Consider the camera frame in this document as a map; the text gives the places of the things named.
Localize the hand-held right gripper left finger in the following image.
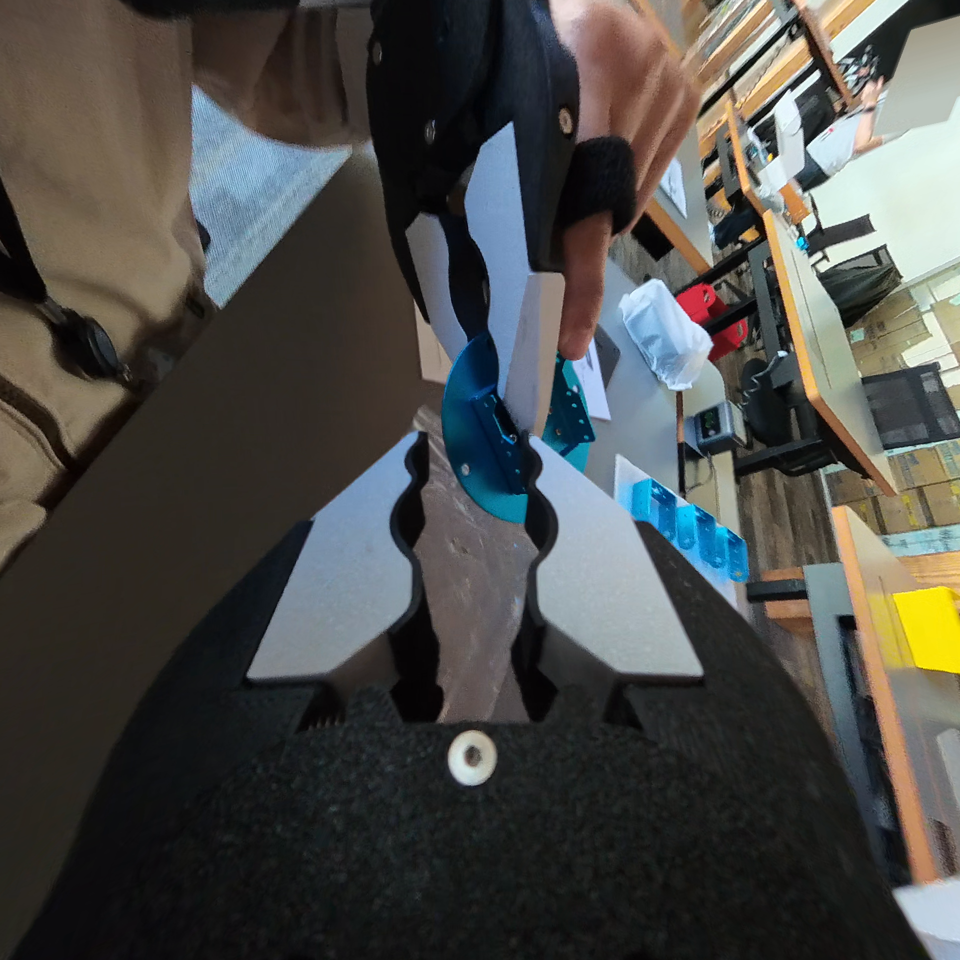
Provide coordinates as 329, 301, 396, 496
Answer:
246, 429, 445, 725

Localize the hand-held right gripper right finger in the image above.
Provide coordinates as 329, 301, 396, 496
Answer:
510, 435, 706, 725

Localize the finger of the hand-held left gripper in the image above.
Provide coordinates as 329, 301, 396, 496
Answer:
461, 122, 567, 439
403, 210, 492, 354

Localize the blue round plate with bracket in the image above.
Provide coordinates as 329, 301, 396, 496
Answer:
441, 330, 598, 526

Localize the orange-edged background desk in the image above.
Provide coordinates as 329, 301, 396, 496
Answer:
761, 210, 897, 500
630, 127, 714, 275
806, 506, 960, 886

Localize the person's left hand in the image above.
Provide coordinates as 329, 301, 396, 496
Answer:
547, 0, 704, 363

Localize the white foam sheet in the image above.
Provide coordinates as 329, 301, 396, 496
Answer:
613, 452, 751, 612

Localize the crumpled white plastic bag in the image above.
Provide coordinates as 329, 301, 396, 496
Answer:
618, 277, 715, 393

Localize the instruction booklet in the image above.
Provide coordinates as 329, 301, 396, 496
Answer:
571, 336, 613, 423

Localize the small grey power unit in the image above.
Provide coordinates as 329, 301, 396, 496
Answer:
688, 399, 749, 456

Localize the red box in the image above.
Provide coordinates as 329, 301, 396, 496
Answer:
673, 282, 750, 363

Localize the yellow bin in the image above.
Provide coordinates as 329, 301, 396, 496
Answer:
892, 587, 960, 672

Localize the black mesh crate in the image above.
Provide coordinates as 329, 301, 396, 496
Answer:
861, 363, 960, 451

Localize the black mesh chair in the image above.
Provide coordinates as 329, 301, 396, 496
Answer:
806, 213, 905, 327

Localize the black strap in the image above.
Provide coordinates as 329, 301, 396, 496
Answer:
0, 176, 136, 387

